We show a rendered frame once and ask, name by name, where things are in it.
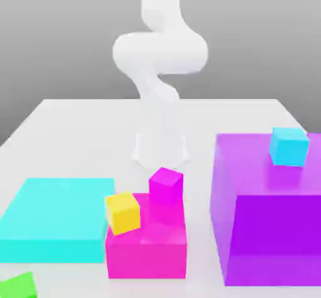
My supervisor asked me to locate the small blue cube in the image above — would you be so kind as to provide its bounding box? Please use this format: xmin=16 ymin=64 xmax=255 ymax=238
xmin=269 ymin=126 xmax=310 ymax=168

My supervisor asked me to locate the small yellow cube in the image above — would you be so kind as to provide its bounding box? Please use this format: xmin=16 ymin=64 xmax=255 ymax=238
xmin=104 ymin=190 xmax=141 ymax=237

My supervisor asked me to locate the large pink box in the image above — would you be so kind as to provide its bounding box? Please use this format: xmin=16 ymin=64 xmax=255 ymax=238
xmin=105 ymin=192 xmax=187 ymax=280

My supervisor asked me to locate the large purple box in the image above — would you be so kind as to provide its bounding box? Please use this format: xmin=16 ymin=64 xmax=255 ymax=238
xmin=209 ymin=133 xmax=321 ymax=287

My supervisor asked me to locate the small green cube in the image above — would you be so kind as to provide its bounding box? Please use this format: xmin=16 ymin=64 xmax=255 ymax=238
xmin=0 ymin=271 xmax=38 ymax=298

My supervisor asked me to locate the small magenta cube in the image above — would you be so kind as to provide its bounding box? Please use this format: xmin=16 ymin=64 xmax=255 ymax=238
xmin=148 ymin=167 xmax=184 ymax=225

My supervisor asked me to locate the large cyan box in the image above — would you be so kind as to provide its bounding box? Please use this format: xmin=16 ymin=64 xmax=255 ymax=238
xmin=0 ymin=177 xmax=116 ymax=264

